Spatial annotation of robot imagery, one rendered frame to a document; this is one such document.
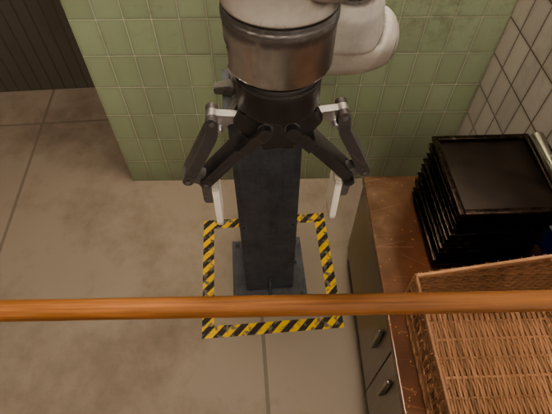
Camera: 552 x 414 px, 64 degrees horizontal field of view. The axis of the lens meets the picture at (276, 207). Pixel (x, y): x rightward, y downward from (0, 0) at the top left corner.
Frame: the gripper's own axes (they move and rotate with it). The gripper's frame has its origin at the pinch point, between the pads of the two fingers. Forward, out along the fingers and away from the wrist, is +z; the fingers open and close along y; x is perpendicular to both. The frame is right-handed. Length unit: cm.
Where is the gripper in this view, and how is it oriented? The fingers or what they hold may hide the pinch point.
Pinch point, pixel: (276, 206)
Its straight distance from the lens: 53.3
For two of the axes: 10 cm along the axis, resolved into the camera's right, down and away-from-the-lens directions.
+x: 0.8, 8.0, -5.9
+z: -0.1, 6.0, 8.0
